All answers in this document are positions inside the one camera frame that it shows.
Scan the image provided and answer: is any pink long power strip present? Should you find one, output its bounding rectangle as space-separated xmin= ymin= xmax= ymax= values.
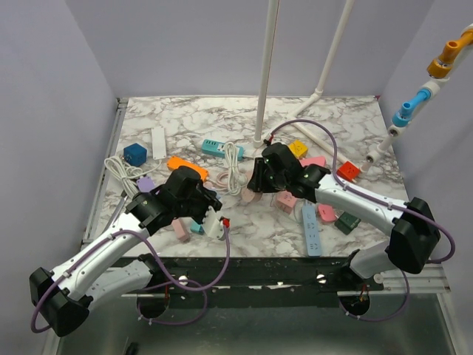
xmin=171 ymin=218 xmax=190 ymax=243

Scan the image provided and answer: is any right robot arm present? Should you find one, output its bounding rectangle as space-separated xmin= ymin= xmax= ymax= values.
xmin=247 ymin=143 xmax=440 ymax=290

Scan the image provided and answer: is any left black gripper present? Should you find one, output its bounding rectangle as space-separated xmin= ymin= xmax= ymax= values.
xmin=175 ymin=186 xmax=222 ymax=228

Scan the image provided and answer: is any red cube socket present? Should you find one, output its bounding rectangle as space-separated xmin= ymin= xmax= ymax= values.
xmin=336 ymin=161 xmax=361 ymax=183

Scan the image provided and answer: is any small pink flat socket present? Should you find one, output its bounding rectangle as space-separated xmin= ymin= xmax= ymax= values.
xmin=317 ymin=204 xmax=337 ymax=223

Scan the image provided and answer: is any dark blue cube socket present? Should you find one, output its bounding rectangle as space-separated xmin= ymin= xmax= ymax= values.
xmin=123 ymin=143 xmax=147 ymax=167

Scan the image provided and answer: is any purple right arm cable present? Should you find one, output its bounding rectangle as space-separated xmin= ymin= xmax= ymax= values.
xmin=264 ymin=119 xmax=457 ymax=263

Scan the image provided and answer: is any pink cube socket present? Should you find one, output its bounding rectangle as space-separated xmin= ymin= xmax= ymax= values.
xmin=275 ymin=191 xmax=297 ymax=214

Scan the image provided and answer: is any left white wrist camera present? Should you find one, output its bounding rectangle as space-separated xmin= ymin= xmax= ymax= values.
xmin=202 ymin=207 xmax=229 ymax=240

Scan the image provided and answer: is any yellow cube socket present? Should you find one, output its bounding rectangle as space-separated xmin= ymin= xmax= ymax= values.
xmin=288 ymin=140 xmax=308 ymax=159

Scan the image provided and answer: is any purple power strip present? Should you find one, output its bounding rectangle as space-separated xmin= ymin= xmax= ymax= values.
xmin=137 ymin=176 xmax=155 ymax=192

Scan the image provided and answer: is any white power strip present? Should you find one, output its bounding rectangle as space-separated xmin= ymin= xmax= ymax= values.
xmin=151 ymin=126 xmax=167 ymax=160

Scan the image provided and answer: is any pink round socket base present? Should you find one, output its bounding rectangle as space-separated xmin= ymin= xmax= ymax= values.
xmin=241 ymin=187 xmax=262 ymax=203

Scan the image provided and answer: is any teal small plug adapter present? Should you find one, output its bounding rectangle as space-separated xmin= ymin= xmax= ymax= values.
xmin=190 ymin=222 xmax=205 ymax=234

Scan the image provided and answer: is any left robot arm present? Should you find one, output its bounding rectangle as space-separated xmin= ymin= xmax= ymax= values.
xmin=29 ymin=166 xmax=229 ymax=337

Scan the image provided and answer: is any white PVC pipe stand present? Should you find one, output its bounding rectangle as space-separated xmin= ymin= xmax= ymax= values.
xmin=252 ymin=0 xmax=370 ymax=175

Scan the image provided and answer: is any light blue power strip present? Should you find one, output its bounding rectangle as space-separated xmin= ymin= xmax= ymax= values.
xmin=302 ymin=204 xmax=322 ymax=257

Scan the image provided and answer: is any white cable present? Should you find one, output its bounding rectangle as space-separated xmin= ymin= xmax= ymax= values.
xmin=222 ymin=141 xmax=248 ymax=196
xmin=103 ymin=154 xmax=163 ymax=197

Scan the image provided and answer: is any pink triangular socket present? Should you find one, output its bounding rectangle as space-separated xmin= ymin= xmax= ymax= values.
xmin=300 ymin=156 xmax=326 ymax=167

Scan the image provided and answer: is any orange white cube socket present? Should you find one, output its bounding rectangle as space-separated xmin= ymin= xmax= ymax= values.
xmin=166 ymin=156 xmax=209 ymax=182

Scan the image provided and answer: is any dark green cube socket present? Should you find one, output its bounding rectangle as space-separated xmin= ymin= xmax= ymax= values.
xmin=334 ymin=212 xmax=361 ymax=235

